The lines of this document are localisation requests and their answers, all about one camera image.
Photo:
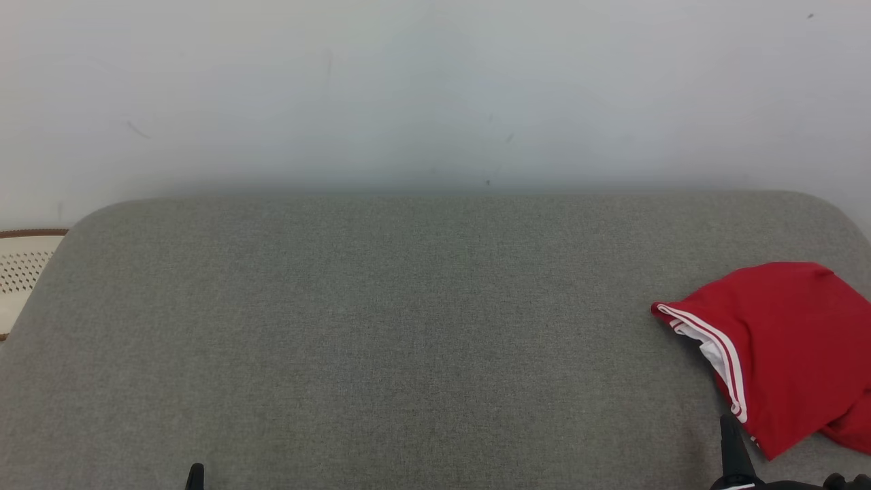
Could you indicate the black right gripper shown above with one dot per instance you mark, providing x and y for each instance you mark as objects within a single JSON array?
[{"x": 769, "y": 486}]

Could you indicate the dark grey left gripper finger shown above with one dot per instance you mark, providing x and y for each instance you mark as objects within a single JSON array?
[{"x": 195, "y": 478}]

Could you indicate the red garment with black lettering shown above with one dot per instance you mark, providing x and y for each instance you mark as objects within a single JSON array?
[{"x": 789, "y": 340}]

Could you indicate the grey fabric sofa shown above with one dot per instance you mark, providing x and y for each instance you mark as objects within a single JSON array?
[{"x": 408, "y": 340}]

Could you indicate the white perforated laundry basket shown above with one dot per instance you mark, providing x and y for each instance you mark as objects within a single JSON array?
[{"x": 20, "y": 272}]

